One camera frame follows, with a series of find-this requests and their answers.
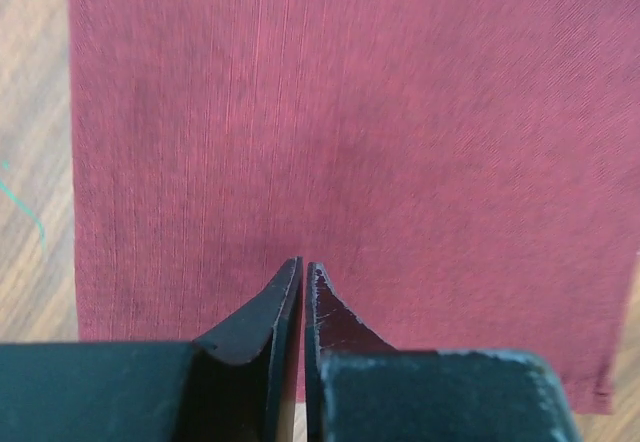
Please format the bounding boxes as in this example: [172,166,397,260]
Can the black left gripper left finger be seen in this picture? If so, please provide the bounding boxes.
[1,258,303,441]

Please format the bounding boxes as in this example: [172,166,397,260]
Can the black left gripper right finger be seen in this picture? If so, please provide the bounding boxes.
[304,263,581,442]

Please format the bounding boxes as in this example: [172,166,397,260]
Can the dark red cloth napkin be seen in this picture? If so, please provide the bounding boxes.
[69,0,639,413]

